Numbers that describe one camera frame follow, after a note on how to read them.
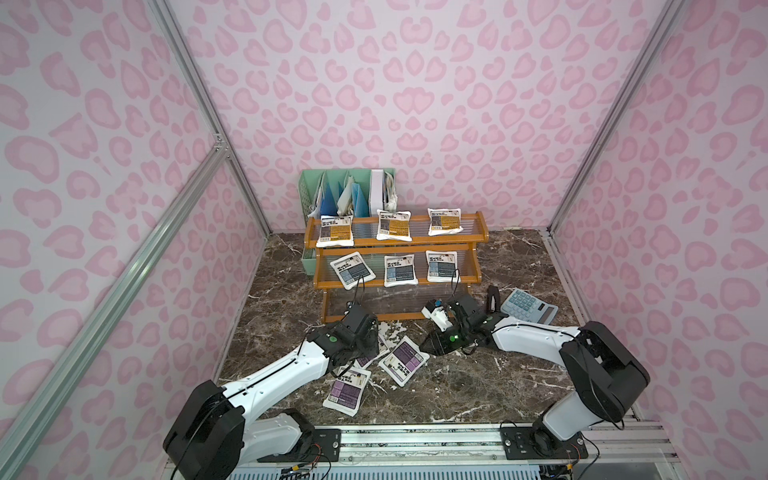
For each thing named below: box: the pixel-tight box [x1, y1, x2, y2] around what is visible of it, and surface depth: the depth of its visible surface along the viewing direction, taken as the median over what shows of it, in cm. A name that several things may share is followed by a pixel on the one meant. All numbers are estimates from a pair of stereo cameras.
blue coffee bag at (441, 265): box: [426, 250, 458, 283], surface depth 90 cm
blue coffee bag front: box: [329, 251, 377, 291], surface depth 90 cm
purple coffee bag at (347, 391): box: [322, 368, 372, 417], surface depth 82 cm
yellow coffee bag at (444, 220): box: [427, 208, 464, 236], surface depth 81 cm
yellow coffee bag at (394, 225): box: [376, 209, 413, 241], surface depth 80 cm
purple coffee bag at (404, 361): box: [378, 335, 431, 388], surface depth 88 cm
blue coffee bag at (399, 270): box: [384, 254, 419, 287], surface depth 89 cm
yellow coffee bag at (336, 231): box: [316, 215, 355, 248], surface depth 80 cm
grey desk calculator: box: [500, 288, 559, 325], surface depth 97 cm
